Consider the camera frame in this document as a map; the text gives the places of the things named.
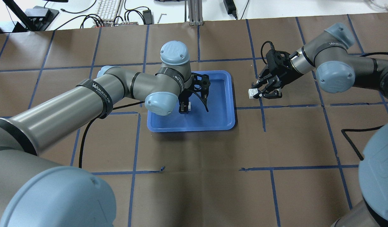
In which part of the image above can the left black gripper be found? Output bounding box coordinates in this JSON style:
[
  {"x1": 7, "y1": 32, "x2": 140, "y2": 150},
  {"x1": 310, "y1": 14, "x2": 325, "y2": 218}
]
[{"x1": 178, "y1": 72, "x2": 210, "y2": 114}]

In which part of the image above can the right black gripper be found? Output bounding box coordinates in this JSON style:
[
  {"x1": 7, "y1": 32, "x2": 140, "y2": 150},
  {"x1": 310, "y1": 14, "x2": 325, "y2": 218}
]
[{"x1": 251, "y1": 50, "x2": 303, "y2": 99}]

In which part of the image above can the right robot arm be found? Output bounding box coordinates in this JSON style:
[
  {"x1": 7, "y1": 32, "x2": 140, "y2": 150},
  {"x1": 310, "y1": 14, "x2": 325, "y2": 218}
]
[{"x1": 248, "y1": 23, "x2": 388, "y2": 227}]

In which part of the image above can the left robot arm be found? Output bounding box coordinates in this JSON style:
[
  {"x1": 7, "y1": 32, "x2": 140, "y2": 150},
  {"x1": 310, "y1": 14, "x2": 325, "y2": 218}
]
[{"x1": 0, "y1": 41, "x2": 210, "y2": 227}]

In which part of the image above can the blue plastic tray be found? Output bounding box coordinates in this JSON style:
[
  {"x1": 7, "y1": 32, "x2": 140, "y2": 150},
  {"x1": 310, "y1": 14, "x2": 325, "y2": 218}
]
[{"x1": 147, "y1": 70, "x2": 236, "y2": 132}]

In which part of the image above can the brown paper table cover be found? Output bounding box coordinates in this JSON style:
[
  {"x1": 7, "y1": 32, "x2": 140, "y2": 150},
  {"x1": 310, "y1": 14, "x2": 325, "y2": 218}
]
[{"x1": 0, "y1": 13, "x2": 388, "y2": 227}]

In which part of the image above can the black power adapter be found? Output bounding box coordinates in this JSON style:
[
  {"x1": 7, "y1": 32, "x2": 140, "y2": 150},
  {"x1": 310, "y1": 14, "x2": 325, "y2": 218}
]
[
  {"x1": 223, "y1": 0, "x2": 238, "y2": 19},
  {"x1": 142, "y1": 9, "x2": 153, "y2": 25}
]

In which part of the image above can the white keyboard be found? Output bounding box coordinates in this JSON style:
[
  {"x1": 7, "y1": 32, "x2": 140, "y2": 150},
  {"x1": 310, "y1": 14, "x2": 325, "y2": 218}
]
[{"x1": 94, "y1": 0, "x2": 124, "y2": 23}]

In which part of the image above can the black monitor stand base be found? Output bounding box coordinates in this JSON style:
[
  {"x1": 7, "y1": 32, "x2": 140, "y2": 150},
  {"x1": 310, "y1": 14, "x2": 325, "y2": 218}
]
[{"x1": 25, "y1": 6, "x2": 59, "y2": 31}]

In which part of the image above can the aluminium frame post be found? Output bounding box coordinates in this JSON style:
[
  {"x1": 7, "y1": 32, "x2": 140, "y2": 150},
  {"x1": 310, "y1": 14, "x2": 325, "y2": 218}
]
[{"x1": 187, "y1": 0, "x2": 204, "y2": 26}]

